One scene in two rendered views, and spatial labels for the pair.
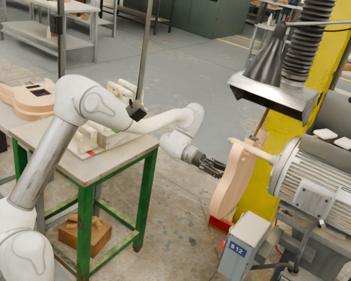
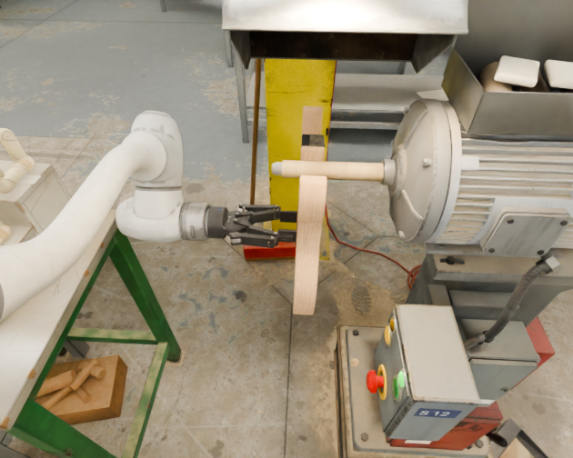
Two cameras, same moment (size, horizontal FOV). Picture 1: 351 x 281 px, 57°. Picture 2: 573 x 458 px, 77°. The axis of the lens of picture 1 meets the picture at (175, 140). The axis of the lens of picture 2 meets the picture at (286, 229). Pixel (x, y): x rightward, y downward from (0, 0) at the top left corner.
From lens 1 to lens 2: 0.79 m
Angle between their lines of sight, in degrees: 27
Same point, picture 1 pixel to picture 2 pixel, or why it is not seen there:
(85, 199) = (34, 433)
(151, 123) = (73, 231)
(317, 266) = not seen: hidden behind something
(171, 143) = (147, 221)
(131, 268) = (184, 390)
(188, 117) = (153, 154)
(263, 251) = not seen: hidden behind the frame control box
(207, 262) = (274, 312)
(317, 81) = not seen: outside the picture
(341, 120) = (518, 21)
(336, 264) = (547, 296)
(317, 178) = (523, 181)
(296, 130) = (318, 78)
